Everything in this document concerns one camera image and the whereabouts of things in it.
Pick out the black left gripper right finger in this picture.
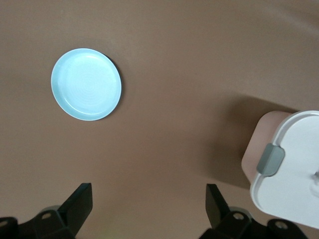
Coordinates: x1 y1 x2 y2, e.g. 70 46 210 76
205 183 231 232

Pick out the light blue round plate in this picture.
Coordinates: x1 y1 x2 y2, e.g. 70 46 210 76
50 48 123 122

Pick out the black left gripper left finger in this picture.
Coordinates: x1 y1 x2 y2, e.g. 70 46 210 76
57 183 94 237

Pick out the white lidded storage box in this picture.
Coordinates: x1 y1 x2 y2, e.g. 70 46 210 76
241 110 319 229

